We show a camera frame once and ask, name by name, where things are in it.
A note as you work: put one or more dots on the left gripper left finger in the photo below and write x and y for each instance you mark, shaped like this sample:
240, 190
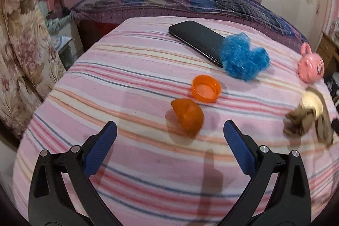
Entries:
49, 201

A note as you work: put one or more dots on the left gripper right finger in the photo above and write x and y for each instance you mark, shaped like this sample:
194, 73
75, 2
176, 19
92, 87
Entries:
277, 193

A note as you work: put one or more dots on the orange plastic half shell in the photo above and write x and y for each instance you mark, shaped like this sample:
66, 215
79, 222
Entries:
190, 116

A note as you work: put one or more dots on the orange plastic cap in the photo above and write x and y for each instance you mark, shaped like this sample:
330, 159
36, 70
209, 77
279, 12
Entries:
206, 89

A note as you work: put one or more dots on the brown phone case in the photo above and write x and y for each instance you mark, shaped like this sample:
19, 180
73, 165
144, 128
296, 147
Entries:
323, 123

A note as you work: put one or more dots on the cream round lid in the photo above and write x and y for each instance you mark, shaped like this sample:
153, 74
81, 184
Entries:
310, 100

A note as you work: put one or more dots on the pink toy handbag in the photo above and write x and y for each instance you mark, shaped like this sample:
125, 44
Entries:
311, 67

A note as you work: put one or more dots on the floral curtain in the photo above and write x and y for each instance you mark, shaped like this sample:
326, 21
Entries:
30, 64

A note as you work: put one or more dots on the blue crumpled plastic wrap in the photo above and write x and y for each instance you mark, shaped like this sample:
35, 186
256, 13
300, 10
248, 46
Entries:
239, 60

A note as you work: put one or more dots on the wooden desk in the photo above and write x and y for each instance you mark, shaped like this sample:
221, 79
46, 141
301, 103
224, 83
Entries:
328, 50

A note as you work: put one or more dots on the pink striped bed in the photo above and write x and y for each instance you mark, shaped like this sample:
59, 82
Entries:
155, 174

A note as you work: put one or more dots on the black phone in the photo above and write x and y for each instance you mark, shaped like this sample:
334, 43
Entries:
202, 39

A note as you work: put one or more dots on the purple bed with blanket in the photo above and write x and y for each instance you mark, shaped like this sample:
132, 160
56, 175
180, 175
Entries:
96, 18

